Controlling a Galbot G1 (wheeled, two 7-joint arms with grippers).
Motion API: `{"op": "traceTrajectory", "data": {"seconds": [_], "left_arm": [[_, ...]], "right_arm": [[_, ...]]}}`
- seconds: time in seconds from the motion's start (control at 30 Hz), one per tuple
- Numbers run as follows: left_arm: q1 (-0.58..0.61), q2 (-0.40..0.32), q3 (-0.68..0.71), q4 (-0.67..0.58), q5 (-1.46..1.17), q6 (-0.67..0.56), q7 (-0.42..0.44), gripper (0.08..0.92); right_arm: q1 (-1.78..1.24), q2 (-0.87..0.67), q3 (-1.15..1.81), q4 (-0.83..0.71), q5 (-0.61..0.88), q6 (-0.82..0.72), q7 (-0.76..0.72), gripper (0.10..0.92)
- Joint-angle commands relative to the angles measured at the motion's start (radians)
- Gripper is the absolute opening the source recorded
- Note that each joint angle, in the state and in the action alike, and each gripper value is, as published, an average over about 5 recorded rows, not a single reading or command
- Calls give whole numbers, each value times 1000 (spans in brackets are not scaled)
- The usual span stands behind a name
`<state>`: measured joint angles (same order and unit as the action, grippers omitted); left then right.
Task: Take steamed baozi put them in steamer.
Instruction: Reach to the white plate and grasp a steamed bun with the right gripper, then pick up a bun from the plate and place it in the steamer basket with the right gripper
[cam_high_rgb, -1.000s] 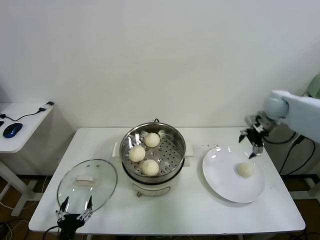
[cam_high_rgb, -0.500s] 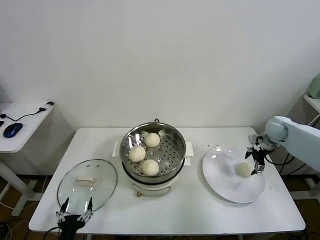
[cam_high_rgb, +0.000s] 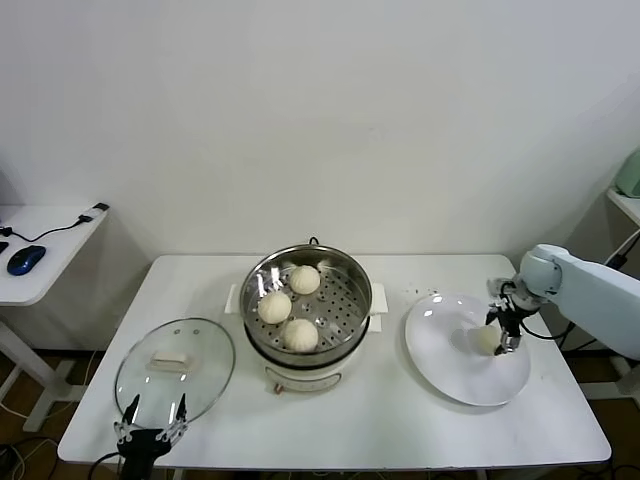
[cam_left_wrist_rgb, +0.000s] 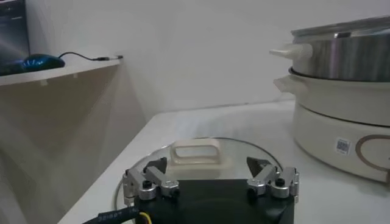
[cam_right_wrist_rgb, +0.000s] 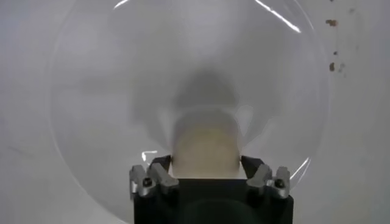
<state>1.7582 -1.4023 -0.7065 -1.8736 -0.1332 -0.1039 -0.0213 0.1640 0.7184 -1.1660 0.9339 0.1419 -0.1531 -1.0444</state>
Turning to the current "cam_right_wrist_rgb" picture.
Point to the white steamed baozi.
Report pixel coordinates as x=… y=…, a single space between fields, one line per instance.
x=207 y=149

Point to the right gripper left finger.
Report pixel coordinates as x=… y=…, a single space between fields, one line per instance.
x=164 y=181

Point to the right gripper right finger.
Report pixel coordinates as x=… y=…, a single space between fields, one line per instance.
x=259 y=179

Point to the white round plate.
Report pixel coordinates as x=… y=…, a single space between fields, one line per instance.
x=106 y=91

